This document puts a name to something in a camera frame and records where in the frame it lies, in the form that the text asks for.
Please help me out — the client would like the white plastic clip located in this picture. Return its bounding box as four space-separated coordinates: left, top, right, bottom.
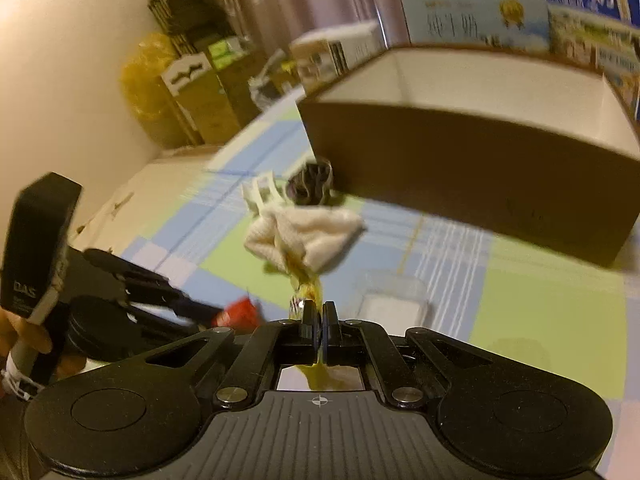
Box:
242 172 286 217

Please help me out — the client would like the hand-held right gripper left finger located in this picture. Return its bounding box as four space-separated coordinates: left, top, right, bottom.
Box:
145 301 321 408

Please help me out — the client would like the person's left hand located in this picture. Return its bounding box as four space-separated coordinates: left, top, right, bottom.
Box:
0 307 54 377

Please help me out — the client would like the brown storage box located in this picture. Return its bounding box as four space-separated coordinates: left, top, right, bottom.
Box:
297 47 640 269

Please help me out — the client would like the brown cardboard carton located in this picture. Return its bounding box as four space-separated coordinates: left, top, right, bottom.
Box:
175 57 243 147

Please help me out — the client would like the white product box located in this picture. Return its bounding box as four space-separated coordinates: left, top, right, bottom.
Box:
289 22 389 97

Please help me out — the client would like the light blue milk carton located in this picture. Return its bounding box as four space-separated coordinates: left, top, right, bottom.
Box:
399 0 552 54

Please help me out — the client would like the white cutout cardboard panel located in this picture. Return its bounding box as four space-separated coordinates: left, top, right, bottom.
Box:
160 54 212 97

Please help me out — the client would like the white knitted sock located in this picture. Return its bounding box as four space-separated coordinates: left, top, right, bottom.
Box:
243 207 366 277

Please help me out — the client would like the yellow plastic bag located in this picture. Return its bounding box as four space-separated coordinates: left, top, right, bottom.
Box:
119 32 182 149

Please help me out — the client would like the beige printed blanket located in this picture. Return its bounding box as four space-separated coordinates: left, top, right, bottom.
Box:
70 147 226 261

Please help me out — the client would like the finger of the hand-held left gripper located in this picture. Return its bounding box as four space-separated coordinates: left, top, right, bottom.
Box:
82 247 227 322
122 305 202 342

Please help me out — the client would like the red snack packet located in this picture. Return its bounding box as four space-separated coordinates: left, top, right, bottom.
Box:
212 297 264 334

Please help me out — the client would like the dark blue milk carton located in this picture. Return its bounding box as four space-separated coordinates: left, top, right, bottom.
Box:
531 0 640 122

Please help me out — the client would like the green tissue pack stack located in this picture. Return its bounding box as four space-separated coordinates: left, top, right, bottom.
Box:
207 36 252 69

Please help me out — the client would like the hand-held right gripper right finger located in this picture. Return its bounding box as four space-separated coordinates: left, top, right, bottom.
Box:
322 301 494 408

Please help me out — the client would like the yellow snack packet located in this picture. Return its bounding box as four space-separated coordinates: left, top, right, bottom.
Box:
287 260 342 392

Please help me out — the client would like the clear plastic case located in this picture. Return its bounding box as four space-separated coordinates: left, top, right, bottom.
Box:
354 269 432 332

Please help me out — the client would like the black folding cart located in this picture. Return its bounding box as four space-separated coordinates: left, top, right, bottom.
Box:
144 0 252 61

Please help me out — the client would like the checked tablecloth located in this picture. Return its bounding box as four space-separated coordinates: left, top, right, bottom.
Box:
70 95 633 401

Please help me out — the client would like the dark brown sock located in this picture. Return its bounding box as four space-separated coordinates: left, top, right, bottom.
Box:
285 157 335 206

